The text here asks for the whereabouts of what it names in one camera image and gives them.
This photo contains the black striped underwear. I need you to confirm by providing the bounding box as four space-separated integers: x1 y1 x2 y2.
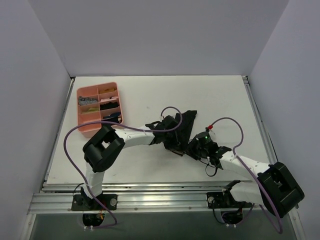
163 110 198 156

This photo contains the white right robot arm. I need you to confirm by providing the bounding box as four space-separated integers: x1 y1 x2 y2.
186 131 305 218

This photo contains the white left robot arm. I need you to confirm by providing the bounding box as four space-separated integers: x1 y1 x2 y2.
82 115 181 210

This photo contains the black garment in lower compartment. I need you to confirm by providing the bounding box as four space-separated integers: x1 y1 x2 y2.
104 117 121 124

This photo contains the navy garment in box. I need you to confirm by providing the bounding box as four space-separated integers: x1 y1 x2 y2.
102 112 121 119

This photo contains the black rolled garment in box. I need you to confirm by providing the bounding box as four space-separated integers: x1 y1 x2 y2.
99 102 119 111

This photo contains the pink garment in box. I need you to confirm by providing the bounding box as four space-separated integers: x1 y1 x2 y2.
100 96 119 103

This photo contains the yellow garment in box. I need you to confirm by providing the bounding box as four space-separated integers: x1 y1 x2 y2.
98 87 117 94

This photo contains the pink compartment organizer box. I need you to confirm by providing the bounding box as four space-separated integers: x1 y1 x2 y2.
76 82 124 138

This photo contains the olive garment in box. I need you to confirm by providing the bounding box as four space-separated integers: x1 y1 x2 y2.
82 107 99 114

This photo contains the striped rolled garment in box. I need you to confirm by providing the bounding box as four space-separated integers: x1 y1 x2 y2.
77 96 99 106

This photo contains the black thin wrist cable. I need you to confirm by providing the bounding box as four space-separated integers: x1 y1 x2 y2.
204 157 222 178

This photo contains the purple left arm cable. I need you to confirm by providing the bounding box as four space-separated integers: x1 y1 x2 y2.
63 106 183 229

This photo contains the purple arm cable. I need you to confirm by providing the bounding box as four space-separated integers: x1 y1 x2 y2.
63 106 183 229
206 117 283 235

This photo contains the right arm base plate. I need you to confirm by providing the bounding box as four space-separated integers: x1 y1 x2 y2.
206 191 252 209

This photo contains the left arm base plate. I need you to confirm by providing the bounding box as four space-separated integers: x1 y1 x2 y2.
71 194 118 212

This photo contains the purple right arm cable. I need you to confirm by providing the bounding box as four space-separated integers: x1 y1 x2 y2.
206 117 283 235

